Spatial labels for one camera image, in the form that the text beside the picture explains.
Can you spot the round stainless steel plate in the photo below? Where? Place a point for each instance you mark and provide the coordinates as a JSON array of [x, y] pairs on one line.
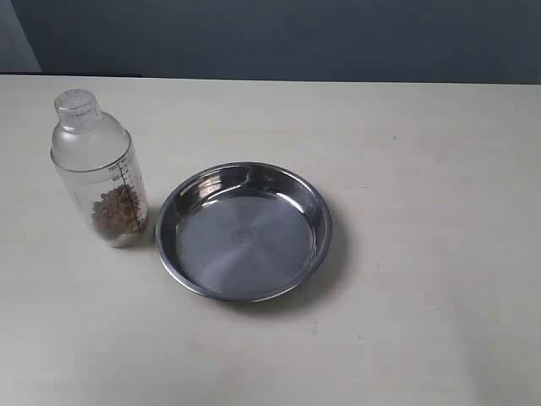
[[243, 232]]

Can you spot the clear plastic shaker bottle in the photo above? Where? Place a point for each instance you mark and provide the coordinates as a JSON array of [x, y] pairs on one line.
[[94, 156]]

